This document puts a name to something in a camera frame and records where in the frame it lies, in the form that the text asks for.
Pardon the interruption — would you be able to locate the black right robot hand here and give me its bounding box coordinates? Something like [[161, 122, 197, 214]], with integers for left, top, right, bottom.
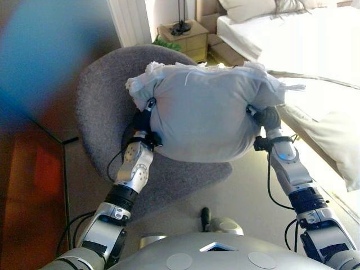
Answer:
[[245, 104, 282, 131]]

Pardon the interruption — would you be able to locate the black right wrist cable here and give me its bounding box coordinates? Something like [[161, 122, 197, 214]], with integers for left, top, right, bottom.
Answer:
[[265, 151, 299, 253]]

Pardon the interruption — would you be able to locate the dark glossy cabinet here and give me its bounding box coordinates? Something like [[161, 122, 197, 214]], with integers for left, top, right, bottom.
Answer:
[[0, 0, 122, 270]]

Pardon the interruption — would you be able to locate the white bed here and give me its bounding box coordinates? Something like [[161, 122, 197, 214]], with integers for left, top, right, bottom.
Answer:
[[216, 5, 360, 192]]

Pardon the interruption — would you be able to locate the silver robot torso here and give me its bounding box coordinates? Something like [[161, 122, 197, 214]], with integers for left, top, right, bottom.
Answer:
[[107, 232, 311, 270]]

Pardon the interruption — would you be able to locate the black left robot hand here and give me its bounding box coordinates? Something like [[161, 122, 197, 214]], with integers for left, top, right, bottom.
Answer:
[[131, 96, 159, 133]]

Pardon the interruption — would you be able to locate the light wooden nightstand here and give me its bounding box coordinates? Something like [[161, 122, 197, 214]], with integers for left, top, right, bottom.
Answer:
[[157, 19, 210, 64]]

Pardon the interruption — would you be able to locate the white bed pillow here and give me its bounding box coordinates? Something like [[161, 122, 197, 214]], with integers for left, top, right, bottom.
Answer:
[[218, 0, 285, 24]]

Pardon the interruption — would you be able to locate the dark patterned bed pillow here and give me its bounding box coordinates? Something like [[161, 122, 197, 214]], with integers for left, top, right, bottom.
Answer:
[[271, 0, 312, 15]]

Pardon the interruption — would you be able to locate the grey fabric tub armchair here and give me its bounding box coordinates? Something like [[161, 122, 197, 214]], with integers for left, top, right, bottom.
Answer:
[[76, 44, 234, 221]]

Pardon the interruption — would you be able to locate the white fringed cushion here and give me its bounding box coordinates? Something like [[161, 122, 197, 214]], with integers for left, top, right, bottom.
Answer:
[[125, 60, 307, 164]]

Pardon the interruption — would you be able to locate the green potted plant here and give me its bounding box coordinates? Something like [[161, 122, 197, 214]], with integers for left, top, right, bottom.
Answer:
[[151, 34, 182, 52]]

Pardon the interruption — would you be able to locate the black table lamp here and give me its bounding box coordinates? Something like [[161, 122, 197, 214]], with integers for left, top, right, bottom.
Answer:
[[170, 0, 193, 37]]

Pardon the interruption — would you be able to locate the white ribbed radiator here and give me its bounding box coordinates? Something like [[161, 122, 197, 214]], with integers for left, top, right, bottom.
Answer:
[[107, 0, 153, 49]]

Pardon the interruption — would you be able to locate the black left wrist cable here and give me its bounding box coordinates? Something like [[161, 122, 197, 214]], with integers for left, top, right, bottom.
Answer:
[[106, 145, 133, 181]]

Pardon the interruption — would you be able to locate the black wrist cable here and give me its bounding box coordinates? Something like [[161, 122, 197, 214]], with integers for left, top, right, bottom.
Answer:
[[265, 151, 299, 253], [106, 145, 133, 181]]

